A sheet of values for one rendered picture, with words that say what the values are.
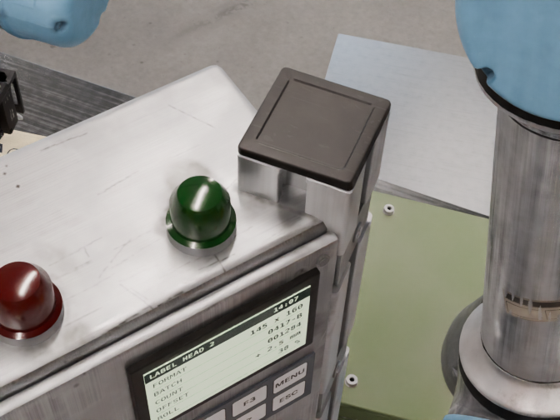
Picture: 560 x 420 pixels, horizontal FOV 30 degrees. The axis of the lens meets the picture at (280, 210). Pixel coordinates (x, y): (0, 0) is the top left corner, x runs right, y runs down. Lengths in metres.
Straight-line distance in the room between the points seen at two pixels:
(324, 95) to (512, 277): 0.32
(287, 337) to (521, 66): 0.19
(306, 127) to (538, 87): 0.18
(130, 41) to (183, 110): 2.14
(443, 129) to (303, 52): 1.26
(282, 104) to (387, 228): 0.76
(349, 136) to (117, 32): 2.21
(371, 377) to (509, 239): 0.40
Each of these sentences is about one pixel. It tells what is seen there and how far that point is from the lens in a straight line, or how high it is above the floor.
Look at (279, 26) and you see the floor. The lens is 2.58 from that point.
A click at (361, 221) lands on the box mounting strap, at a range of 0.43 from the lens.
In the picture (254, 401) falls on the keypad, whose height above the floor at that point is 1.37.
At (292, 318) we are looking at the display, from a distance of 0.41.
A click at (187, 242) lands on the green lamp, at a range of 0.38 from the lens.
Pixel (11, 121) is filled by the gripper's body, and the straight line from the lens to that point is 0.94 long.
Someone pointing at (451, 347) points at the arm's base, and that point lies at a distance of 1.04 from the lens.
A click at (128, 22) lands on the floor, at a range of 2.61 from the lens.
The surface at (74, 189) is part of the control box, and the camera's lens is 0.40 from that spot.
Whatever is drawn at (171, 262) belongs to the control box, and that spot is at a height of 1.48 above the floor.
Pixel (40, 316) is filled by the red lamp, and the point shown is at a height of 1.49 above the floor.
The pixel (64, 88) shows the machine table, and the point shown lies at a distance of 1.33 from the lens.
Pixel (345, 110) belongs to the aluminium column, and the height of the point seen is 1.50.
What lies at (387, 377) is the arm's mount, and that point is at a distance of 1.04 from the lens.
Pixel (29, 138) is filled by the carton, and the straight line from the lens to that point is 1.02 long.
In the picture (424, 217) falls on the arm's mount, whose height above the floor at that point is 0.86.
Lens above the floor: 1.79
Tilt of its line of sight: 54 degrees down
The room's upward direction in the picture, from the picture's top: 3 degrees clockwise
